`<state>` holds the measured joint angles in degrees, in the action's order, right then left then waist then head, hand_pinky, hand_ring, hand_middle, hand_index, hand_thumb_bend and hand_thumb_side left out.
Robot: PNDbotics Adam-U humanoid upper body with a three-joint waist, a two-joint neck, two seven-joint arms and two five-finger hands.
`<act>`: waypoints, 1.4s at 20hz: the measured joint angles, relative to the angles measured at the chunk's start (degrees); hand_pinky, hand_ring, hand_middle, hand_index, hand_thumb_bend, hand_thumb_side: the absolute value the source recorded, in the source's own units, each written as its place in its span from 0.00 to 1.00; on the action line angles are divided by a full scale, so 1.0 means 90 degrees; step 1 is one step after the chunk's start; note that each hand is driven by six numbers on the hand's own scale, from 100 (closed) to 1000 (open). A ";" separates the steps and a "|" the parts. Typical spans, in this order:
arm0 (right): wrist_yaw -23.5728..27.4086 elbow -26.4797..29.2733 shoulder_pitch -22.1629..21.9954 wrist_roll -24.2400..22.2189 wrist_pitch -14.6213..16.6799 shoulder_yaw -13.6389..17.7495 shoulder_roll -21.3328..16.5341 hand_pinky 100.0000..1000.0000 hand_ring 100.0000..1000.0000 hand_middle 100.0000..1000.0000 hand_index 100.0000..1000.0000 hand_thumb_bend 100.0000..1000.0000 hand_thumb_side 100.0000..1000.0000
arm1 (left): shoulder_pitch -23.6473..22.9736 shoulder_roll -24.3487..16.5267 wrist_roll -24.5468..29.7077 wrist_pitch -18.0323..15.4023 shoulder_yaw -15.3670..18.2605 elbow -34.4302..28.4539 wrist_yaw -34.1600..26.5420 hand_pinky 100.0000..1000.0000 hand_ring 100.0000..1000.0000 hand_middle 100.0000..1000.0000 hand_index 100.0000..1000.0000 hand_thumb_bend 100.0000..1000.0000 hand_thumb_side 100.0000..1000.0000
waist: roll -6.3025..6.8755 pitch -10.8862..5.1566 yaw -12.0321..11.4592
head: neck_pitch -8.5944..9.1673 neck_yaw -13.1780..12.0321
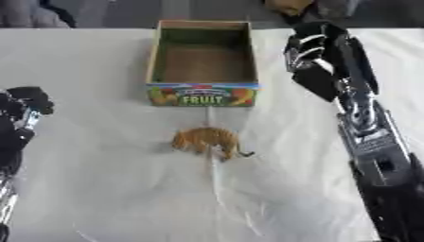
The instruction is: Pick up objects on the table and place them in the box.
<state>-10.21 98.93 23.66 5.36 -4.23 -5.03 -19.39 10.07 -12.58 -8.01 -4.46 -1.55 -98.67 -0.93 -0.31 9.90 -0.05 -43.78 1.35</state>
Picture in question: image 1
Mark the tan bag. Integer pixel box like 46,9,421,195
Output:
263,0,318,17

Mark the orange striped tiger toy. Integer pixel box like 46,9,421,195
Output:
170,127,257,163

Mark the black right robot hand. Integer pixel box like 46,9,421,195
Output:
283,20,381,103

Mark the cardboard box with printed front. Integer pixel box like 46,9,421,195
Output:
144,19,262,108

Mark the person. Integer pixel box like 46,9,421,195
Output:
0,0,79,29

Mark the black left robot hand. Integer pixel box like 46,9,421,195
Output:
0,86,57,175

